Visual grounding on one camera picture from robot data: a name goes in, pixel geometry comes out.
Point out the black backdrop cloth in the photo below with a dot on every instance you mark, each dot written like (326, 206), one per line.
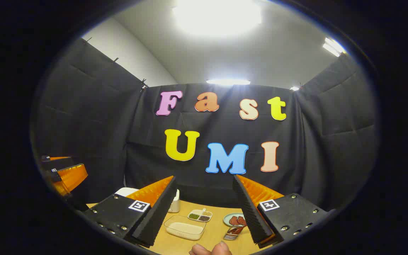
(225, 127)

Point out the dark red beans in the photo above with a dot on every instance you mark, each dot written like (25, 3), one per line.
(204, 218)

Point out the long ceiling light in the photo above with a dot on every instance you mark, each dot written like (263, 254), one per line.
(228, 81)

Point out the large ceiling light panel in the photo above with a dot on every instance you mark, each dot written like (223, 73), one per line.
(216, 16)

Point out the red sausage piece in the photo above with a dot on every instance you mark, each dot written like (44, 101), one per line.
(233, 221)
(241, 220)

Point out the white rice cooker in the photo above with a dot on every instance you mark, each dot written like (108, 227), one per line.
(124, 191)

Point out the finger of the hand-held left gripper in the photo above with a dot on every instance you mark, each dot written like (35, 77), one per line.
(71, 177)
(60, 163)

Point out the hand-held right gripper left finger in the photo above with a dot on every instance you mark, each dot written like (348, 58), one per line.
(158, 216)

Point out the white rice heap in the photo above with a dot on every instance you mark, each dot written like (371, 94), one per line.
(185, 229)

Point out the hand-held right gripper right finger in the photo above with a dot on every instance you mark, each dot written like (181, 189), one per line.
(250, 212)

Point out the white divided bean plate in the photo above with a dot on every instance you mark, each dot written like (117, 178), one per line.
(198, 212)

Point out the white toaster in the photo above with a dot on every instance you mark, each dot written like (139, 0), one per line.
(175, 205)

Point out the dark wooden spoon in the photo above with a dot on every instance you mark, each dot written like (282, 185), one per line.
(236, 230)

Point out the clear glass dish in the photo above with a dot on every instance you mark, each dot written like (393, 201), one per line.
(184, 228)

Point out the pale green round plate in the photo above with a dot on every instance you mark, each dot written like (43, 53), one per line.
(227, 219)

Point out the green mung beans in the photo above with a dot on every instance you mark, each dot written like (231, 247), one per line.
(193, 216)

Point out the ceiling tube light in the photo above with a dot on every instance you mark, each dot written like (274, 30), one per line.
(333, 46)

